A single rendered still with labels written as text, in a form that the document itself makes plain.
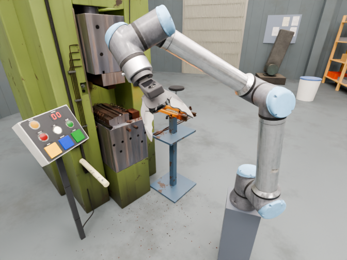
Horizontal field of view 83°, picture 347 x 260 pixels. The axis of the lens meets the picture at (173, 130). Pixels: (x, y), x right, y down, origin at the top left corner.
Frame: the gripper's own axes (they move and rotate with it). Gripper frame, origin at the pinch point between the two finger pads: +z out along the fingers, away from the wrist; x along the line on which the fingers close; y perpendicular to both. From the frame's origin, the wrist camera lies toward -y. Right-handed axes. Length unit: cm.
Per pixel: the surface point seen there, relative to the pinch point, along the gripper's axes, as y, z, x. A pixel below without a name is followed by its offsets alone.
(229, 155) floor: 227, 70, -83
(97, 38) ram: 79, -86, 4
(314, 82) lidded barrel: 396, 67, -432
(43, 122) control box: 66, -45, 58
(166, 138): 132, 0, -6
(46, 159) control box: 62, -24, 65
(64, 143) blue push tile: 72, -29, 56
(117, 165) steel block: 128, -1, 45
